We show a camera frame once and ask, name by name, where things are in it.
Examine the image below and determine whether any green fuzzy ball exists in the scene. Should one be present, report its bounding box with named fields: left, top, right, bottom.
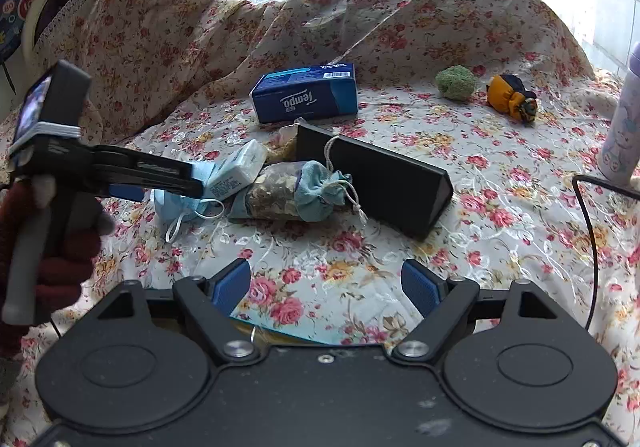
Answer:
left=434, top=67, right=488, bottom=102

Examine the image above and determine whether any blue tissue box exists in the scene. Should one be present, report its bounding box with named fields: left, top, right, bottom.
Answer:
left=249, top=63, right=359, bottom=124

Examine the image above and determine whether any person's left hand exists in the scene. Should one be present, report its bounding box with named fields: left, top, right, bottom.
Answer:
left=0, top=179, right=117, bottom=358

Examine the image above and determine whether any blue drawstring pouch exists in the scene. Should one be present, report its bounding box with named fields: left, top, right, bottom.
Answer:
left=294, top=137, right=369, bottom=224

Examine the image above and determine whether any white bunny print bottle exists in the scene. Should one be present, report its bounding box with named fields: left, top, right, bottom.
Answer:
left=599, top=41, right=640, bottom=186

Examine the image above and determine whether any small white tissue pack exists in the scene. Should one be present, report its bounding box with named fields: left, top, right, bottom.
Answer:
left=205, top=139, right=268, bottom=200

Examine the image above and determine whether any beige crochet lace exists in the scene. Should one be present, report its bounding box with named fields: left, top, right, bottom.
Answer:
left=264, top=124, right=299, bottom=164

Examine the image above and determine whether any black cable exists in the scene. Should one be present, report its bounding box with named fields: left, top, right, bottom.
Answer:
left=571, top=174, right=640, bottom=330

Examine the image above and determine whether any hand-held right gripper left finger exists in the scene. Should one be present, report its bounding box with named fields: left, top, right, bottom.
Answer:
left=95, top=258, right=261, bottom=368

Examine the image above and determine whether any black box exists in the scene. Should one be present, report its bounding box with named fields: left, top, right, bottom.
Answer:
left=295, top=122, right=454, bottom=242

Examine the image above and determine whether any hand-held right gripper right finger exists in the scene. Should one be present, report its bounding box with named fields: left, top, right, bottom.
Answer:
left=392, top=258, right=556, bottom=368

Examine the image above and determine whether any floral lace-trimmed cloth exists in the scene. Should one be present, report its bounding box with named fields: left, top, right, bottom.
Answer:
left=35, top=0, right=598, bottom=148

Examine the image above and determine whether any blue face mask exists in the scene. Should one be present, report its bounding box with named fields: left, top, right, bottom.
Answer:
left=154, top=162, right=226, bottom=243

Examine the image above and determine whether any clear bag of dried herbs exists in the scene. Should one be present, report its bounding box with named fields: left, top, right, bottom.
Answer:
left=229, top=162, right=306, bottom=221

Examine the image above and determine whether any floral bedsheet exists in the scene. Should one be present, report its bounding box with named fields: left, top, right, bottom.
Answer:
left=0, top=62, right=640, bottom=433

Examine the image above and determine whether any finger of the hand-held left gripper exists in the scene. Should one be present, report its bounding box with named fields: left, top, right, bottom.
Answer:
left=106, top=184, right=147, bottom=202
left=95, top=145, right=205, bottom=201

